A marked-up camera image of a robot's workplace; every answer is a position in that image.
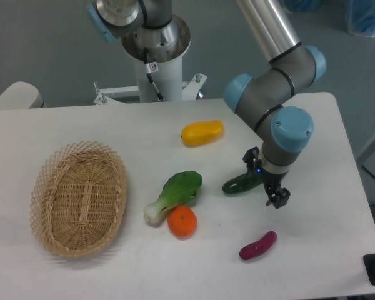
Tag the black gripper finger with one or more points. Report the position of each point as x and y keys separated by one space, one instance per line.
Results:
x=251 y=158
x=277 y=197

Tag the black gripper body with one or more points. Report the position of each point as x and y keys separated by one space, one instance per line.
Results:
x=271 y=175

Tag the green cucumber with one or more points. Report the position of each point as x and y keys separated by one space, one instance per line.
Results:
x=241 y=184

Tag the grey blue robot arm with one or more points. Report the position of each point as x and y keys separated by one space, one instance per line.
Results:
x=260 y=102

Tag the yellow mango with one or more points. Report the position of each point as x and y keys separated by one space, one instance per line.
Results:
x=202 y=132

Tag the purple sweet potato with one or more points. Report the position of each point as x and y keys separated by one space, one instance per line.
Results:
x=258 y=248

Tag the green bok choy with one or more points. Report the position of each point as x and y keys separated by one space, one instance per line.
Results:
x=179 y=189

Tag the orange tangerine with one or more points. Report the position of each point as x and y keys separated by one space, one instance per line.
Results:
x=182 y=222

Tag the woven wicker basket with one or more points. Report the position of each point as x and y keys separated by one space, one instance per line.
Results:
x=79 y=199

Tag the blue plastic bag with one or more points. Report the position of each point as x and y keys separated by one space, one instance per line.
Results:
x=360 y=18

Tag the white chair armrest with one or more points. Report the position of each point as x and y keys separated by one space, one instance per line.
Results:
x=21 y=95

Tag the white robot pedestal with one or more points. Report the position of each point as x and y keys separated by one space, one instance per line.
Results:
x=157 y=56

